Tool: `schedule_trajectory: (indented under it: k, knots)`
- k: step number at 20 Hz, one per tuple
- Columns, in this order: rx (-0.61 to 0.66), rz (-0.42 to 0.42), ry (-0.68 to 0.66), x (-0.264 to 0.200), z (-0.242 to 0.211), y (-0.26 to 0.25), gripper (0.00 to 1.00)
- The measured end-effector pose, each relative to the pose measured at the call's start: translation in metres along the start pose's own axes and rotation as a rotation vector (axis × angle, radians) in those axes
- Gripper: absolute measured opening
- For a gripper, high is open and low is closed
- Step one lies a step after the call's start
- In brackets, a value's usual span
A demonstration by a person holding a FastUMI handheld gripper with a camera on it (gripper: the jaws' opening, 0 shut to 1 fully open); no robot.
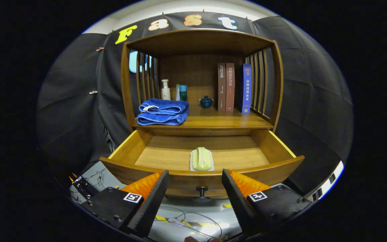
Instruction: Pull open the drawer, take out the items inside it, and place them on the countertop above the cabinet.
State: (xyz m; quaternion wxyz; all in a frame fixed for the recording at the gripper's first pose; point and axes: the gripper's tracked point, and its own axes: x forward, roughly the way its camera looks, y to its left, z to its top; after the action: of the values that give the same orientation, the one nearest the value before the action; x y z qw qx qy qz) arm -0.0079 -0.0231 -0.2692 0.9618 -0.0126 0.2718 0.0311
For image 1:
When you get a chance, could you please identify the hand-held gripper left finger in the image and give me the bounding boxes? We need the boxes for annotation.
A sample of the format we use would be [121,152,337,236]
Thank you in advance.
[79,170,170,237]

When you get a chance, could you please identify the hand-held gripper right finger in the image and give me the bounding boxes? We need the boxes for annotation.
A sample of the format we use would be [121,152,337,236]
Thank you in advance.
[222,169,311,236]

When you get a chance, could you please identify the wooden drawer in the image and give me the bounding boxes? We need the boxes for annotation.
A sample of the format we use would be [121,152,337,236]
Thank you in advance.
[99,129,305,201]

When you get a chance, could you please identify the wooden countertop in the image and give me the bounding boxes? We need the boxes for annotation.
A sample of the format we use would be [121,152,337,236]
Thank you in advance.
[133,103,274,130]

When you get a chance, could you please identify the wooden cabinet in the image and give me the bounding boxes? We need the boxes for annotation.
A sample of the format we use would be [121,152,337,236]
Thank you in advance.
[121,29,284,136]

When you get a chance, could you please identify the yellow floor tape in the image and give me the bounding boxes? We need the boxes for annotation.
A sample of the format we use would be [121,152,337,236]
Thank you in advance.
[153,202,234,229]

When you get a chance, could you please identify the black floor device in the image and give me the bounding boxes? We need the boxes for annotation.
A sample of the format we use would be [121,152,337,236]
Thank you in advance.
[69,175,99,199]

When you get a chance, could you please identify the blue folded towel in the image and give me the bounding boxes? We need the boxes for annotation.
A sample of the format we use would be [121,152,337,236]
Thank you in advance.
[136,98,189,126]

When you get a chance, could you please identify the blue lidded teacup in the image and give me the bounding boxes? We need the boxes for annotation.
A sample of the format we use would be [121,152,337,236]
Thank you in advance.
[199,95,214,109]

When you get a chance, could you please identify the white pump bottle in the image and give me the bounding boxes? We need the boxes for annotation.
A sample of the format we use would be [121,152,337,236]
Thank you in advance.
[161,79,171,100]

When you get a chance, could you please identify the light brown book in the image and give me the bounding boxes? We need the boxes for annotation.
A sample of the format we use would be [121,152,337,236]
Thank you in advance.
[225,63,235,113]

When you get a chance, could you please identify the blue book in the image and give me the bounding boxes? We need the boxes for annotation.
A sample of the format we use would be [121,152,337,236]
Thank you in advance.
[242,64,252,114]

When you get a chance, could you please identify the black backdrop cloth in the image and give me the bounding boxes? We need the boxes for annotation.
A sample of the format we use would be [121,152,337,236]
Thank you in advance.
[36,12,353,202]

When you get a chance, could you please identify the thin floor cables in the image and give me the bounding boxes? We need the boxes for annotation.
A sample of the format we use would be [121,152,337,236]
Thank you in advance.
[79,168,224,240]

